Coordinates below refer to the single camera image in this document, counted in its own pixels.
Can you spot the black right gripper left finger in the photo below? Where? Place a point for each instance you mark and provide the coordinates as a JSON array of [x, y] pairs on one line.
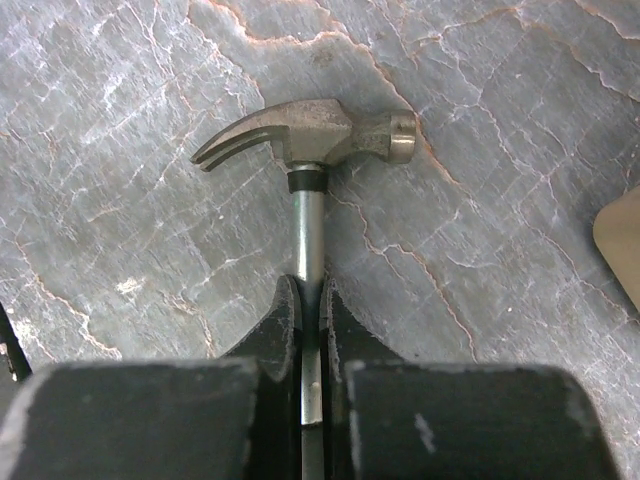
[[234, 417]]

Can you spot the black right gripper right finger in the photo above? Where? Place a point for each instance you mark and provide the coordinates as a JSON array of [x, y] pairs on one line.
[[391, 418]]

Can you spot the black handled claw hammer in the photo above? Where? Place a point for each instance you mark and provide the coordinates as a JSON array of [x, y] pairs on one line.
[[312, 136]]

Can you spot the tan plastic tool box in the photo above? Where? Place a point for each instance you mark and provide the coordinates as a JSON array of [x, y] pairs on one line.
[[617, 237]]

